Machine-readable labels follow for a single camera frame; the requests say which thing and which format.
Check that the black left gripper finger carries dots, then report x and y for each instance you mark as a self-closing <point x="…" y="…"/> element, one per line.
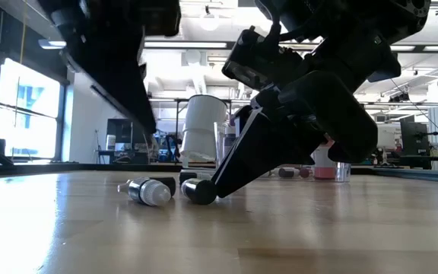
<point x="124" y="83"/>

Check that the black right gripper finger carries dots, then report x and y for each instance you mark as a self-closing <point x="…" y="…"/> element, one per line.
<point x="264" y="152"/>
<point x="248" y="118"/>

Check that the large red food coloring bottle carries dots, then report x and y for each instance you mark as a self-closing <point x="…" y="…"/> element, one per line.
<point x="323" y="171"/>

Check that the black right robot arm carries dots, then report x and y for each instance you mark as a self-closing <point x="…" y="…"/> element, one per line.
<point x="356" y="38"/>

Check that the white cylindrical cup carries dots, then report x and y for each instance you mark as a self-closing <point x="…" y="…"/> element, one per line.
<point x="204" y="125"/>

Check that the black monitor screen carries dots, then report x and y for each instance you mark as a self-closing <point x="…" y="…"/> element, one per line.
<point x="122" y="133"/>

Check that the clear plastic bin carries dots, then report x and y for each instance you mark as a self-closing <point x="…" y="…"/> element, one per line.
<point x="342" y="171"/>

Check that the long ceiling light strip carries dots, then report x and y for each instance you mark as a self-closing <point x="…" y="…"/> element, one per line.
<point x="185" y="44"/>

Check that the white ceiling air vent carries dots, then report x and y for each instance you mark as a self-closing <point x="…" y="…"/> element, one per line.
<point x="193" y="61"/>

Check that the black equipment stand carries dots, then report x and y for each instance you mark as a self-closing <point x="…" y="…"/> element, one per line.
<point x="413" y="141"/>

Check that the large window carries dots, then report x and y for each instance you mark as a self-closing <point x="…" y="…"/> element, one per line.
<point x="29" y="95"/>

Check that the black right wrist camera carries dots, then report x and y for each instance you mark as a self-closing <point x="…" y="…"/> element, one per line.
<point x="261" y="57"/>

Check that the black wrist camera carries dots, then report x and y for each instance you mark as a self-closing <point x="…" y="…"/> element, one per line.
<point x="261" y="57"/>
<point x="160" y="17"/>

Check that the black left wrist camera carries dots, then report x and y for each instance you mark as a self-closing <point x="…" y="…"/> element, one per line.
<point x="160" y="17"/>

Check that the black aluminium table frame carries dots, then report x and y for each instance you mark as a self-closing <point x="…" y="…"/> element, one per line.
<point x="413" y="176"/>

